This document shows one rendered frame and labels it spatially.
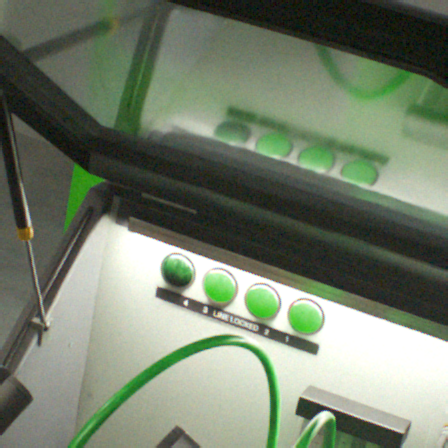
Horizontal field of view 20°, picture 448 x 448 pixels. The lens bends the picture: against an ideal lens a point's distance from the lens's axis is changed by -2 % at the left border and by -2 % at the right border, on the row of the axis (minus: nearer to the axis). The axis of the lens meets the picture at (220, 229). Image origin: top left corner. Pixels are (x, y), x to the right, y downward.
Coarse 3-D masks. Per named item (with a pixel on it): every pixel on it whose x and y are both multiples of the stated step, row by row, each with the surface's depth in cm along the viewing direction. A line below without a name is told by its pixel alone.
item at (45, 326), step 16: (0, 112) 136; (0, 128) 138; (16, 144) 140; (16, 160) 141; (16, 176) 143; (16, 192) 144; (16, 208) 146; (16, 224) 148; (32, 256) 152; (32, 272) 154; (32, 320) 161; (48, 320) 161; (48, 336) 162
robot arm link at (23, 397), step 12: (0, 372) 128; (0, 384) 128; (12, 384) 129; (0, 396) 128; (12, 396) 128; (24, 396) 129; (0, 408) 128; (12, 408) 129; (24, 408) 130; (0, 420) 128; (12, 420) 129; (0, 432) 129
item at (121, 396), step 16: (224, 336) 143; (240, 336) 145; (176, 352) 139; (192, 352) 140; (256, 352) 148; (160, 368) 137; (272, 368) 152; (128, 384) 135; (144, 384) 136; (272, 384) 154; (112, 400) 134; (272, 400) 155; (96, 416) 134; (272, 416) 157; (80, 432) 133; (272, 432) 158
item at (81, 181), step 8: (80, 168) 450; (72, 176) 454; (80, 176) 451; (88, 176) 449; (96, 176) 447; (72, 184) 455; (80, 184) 452; (88, 184) 450; (72, 192) 455; (80, 192) 453; (72, 200) 456; (80, 200) 453; (72, 208) 457; (72, 216) 457; (64, 232) 461
